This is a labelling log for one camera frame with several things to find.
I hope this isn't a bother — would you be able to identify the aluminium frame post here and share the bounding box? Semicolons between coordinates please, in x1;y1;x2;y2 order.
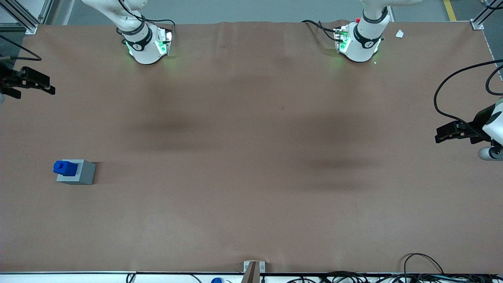
471;0;503;31
0;0;54;35

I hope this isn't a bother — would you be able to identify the long black left arm cable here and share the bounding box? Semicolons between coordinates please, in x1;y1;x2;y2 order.
433;59;503;132

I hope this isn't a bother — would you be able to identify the yellow floor tape strip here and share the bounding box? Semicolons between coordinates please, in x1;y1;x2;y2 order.
443;0;457;22

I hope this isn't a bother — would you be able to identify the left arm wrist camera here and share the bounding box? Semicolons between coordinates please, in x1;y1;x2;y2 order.
478;146;503;161

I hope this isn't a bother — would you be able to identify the black left base cable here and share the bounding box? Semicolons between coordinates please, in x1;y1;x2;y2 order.
301;20;344;43

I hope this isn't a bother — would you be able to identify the black cable bundle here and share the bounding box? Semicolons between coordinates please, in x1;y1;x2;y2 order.
286;270;503;283

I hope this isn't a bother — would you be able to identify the blue plastic block part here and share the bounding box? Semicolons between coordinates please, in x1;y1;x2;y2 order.
53;160;78;176

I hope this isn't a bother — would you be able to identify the black right base cable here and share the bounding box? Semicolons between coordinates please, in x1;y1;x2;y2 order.
140;16;176;42

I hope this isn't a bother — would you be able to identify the gray square socket base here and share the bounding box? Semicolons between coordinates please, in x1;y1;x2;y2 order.
56;159;96;185

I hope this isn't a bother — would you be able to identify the black cable loop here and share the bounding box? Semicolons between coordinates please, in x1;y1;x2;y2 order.
403;253;445;276

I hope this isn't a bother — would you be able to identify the brown paper table cover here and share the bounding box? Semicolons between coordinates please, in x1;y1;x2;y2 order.
0;20;503;274

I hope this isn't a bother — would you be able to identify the short black looped cable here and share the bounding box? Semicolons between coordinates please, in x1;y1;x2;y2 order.
485;64;503;96

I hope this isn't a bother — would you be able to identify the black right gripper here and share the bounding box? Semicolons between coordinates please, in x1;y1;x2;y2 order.
0;65;56;99

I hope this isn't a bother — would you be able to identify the black base cable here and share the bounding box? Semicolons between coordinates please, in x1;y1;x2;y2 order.
140;16;176;42
301;20;344;43

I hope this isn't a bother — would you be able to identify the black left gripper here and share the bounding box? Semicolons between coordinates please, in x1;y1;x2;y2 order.
435;104;497;144

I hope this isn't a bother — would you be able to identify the metal bracket with brown post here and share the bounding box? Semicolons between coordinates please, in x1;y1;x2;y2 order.
241;260;266;283

